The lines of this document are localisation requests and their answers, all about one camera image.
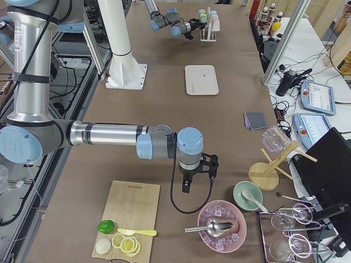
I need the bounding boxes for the green cup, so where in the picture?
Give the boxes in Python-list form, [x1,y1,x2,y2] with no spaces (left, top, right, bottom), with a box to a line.
[199,13,207,24]

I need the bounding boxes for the green bowl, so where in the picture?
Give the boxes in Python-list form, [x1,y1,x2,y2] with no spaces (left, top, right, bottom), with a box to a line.
[233,181,263,211]

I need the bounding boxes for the metal scoop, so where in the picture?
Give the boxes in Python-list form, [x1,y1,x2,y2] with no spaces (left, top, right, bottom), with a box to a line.
[184,216,240,239]

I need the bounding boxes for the green lime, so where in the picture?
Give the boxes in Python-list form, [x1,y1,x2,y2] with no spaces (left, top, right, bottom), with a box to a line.
[98,220,115,234]

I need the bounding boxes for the wire glass rack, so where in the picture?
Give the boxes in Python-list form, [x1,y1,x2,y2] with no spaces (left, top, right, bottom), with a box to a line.
[258,199,331,262]

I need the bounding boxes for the grey folded cloth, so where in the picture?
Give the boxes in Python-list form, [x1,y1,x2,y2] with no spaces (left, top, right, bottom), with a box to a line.
[246,112,268,130]

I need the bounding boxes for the cream rabbit tray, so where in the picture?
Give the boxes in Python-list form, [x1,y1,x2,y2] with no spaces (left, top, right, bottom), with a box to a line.
[185,65,219,96]

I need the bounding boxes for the black cable wrist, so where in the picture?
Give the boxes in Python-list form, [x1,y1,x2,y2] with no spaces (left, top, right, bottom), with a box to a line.
[169,133,214,214]

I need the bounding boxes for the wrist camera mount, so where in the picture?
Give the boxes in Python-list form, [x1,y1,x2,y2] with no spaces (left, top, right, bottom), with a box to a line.
[196,153,219,183]
[184,31,194,40]

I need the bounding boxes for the wooden cup tree stand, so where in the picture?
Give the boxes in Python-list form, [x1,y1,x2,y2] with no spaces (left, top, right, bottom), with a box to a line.
[248,140,318,191]

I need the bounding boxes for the pink bowl with ice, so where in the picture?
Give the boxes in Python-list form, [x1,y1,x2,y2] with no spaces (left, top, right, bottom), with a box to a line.
[197,200,247,253]

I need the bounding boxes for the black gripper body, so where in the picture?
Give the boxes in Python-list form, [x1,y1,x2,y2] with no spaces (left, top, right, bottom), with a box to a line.
[179,165,197,181]
[189,18,200,31]

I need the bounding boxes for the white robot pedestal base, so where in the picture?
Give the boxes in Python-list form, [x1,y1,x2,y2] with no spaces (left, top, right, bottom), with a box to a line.
[98,0,147,90]

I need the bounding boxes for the aluminium frame post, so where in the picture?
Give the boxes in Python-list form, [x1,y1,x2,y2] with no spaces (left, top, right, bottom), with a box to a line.
[262,0,311,86]

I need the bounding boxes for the lower teach pendant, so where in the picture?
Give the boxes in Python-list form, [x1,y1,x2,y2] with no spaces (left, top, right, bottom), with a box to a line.
[293,113,332,150]

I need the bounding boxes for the black laptop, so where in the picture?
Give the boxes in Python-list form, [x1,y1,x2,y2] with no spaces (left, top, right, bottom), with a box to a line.
[292,127,350,208]

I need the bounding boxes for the white wire cup rack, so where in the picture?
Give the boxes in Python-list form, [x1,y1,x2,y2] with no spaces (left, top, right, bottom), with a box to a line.
[200,7,217,42]

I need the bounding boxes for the white ceramic spoon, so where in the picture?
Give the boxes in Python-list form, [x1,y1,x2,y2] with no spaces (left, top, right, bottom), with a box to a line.
[241,189,268,213]

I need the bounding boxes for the upper teach pendant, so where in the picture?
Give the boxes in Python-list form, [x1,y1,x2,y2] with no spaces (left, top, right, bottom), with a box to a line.
[301,80,336,116]

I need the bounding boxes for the teach pendant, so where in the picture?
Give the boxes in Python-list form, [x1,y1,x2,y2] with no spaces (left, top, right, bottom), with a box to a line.
[293,113,332,150]
[301,80,336,116]

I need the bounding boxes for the bamboo cutting board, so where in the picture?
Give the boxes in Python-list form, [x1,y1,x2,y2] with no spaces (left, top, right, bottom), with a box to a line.
[92,180,161,262]

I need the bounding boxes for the pink cup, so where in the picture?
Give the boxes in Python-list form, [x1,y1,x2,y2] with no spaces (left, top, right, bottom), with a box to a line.
[211,14,220,32]

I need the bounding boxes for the black water bottle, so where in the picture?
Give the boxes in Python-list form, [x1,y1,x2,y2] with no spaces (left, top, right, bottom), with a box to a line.
[275,70,298,96]

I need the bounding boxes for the yellow plastic knife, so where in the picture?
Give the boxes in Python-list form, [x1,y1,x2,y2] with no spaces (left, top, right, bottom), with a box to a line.
[117,228,157,237]

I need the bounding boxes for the lemon slices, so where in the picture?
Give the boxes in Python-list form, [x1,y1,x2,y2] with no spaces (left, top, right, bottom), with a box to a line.
[111,233,141,257]

